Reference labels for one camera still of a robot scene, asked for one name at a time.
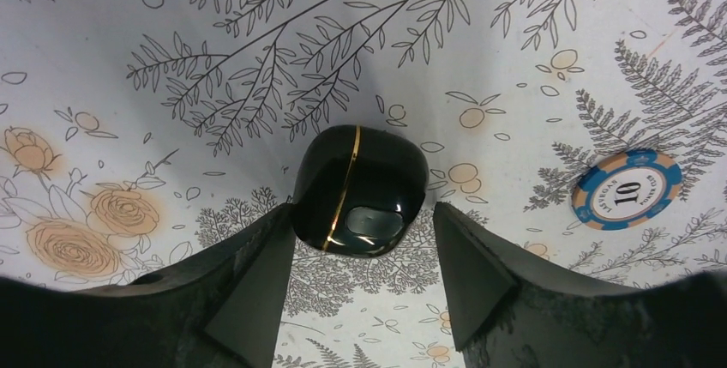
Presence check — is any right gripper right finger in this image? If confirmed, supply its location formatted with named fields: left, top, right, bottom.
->
left=433, top=202, right=634, bottom=367

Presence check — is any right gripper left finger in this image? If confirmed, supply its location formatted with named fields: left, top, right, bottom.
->
left=80, top=203, right=296, bottom=367

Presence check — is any floral patterned table mat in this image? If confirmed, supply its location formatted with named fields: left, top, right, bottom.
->
left=1, top=0, right=726, bottom=367

